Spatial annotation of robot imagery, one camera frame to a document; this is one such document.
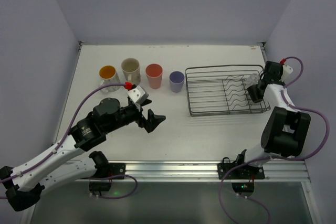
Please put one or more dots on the wire dish rack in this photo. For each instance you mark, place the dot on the wire dish rack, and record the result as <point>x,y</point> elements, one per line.
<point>221,90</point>

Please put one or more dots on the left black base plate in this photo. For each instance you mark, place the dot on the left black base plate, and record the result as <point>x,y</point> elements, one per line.
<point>117,169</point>

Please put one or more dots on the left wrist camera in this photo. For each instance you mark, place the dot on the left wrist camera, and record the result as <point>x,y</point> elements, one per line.
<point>137,95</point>

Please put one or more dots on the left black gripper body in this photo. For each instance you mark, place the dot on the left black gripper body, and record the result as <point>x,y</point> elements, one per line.
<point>143,116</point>

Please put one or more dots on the aluminium mounting rail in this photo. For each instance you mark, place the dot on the aluminium mounting rail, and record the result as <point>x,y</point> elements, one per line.
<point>275,171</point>

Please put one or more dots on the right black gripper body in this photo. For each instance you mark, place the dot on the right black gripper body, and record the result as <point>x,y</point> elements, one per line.
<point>261,84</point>

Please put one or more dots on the controller box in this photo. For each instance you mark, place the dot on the controller box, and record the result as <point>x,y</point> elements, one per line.
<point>99,187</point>
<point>243,189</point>

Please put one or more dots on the lavender plastic cup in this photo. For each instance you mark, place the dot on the lavender plastic cup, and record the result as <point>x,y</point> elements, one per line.
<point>176,79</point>

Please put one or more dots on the clear glass cup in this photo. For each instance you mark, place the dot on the clear glass cup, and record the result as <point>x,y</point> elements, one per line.
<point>253,79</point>

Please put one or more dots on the pink plastic cup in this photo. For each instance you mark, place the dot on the pink plastic cup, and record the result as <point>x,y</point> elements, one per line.
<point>154,74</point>

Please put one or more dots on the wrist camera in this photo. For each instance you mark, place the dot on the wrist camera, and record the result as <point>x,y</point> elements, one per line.
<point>137,95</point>
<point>286,70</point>

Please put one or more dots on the white floral mug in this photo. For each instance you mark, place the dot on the white floral mug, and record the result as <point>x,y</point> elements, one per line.
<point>108,75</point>

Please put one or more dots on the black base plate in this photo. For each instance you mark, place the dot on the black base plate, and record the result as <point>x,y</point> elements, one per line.
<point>227,168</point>
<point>117,169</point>

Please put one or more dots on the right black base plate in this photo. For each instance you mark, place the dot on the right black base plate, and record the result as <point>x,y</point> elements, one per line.
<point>227,168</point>

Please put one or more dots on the left controller box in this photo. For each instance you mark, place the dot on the left controller box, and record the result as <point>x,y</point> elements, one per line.
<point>99,187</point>

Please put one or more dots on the right controller box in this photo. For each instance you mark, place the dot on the right controller box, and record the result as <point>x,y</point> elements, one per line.
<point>243,189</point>

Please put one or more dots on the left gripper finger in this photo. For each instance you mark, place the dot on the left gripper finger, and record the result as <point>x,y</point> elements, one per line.
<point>153,121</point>
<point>146,102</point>

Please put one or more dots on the beige patterned mug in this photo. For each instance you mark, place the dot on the beige patterned mug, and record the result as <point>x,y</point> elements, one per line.
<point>131,70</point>

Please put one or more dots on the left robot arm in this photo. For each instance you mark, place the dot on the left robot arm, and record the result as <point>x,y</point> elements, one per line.
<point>73,158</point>

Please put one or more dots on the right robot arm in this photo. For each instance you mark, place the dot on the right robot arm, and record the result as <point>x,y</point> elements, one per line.
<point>286,129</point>

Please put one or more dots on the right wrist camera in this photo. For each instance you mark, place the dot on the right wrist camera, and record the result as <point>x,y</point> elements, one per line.
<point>286,70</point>

